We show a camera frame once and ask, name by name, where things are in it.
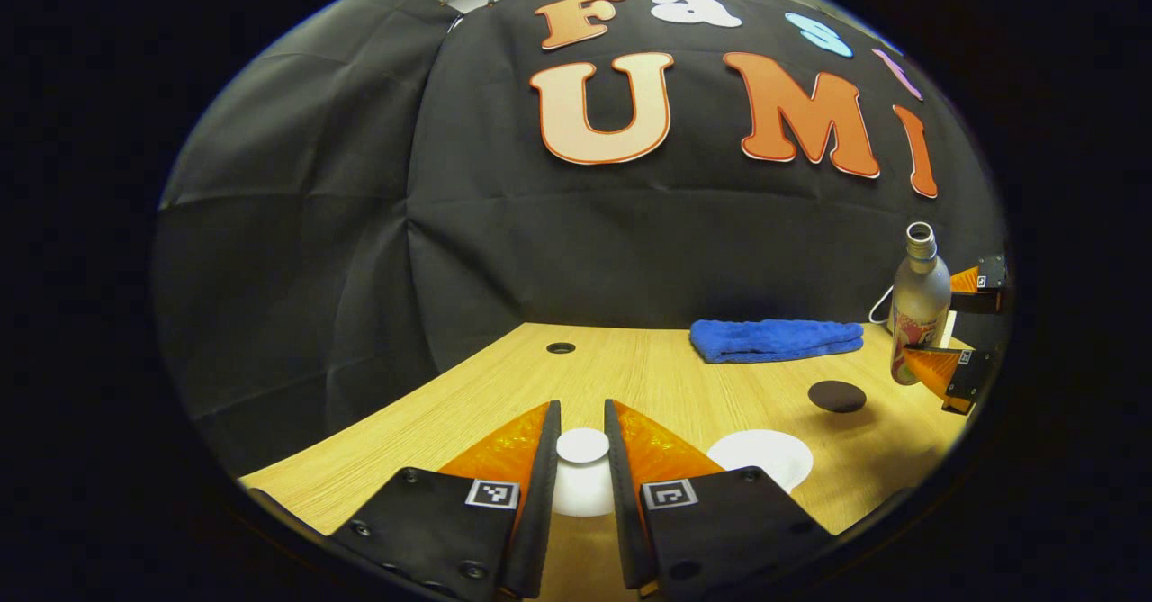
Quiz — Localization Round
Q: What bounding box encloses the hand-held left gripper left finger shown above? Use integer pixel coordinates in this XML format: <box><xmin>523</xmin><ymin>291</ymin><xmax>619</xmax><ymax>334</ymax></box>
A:
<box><xmin>328</xmin><ymin>400</ymin><xmax>563</xmax><ymax>599</ymax></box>

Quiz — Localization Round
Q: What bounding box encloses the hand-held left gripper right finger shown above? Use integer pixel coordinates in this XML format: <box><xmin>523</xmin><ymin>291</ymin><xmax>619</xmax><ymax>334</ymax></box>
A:
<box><xmin>603</xmin><ymin>399</ymin><xmax>838</xmax><ymax>598</ymax></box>

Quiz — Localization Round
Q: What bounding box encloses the silver water bottle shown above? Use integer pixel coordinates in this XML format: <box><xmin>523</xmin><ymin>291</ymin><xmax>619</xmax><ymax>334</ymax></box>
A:
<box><xmin>888</xmin><ymin>220</ymin><xmax>954</xmax><ymax>388</ymax></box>

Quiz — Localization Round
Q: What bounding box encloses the dark round coaster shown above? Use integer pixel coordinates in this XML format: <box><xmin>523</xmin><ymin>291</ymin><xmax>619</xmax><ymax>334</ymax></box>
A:
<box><xmin>807</xmin><ymin>380</ymin><xmax>869</xmax><ymax>415</ymax></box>

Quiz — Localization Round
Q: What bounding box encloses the white teacup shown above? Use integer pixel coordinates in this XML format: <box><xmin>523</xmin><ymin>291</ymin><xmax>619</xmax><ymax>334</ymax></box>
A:
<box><xmin>706</xmin><ymin>428</ymin><xmax>816</xmax><ymax>495</ymax></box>

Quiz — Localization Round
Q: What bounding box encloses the blue towel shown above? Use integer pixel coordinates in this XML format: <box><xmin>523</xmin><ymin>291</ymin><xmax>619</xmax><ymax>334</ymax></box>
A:
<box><xmin>689</xmin><ymin>318</ymin><xmax>866</xmax><ymax>365</ymax></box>

